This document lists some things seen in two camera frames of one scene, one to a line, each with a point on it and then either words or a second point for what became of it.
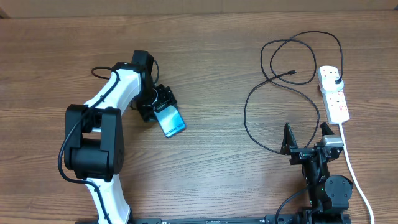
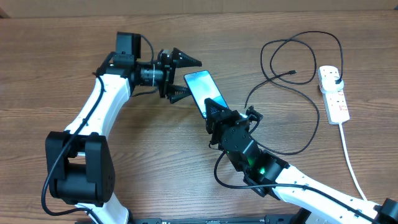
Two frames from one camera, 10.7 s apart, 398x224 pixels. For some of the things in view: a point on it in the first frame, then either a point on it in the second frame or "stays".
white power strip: (334, 102) stays
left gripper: (166, 96) to (168, 89)
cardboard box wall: (95, 9) stays
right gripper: (288, 147) to (214, 118)
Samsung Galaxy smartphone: (170, 118) to (203, 87)
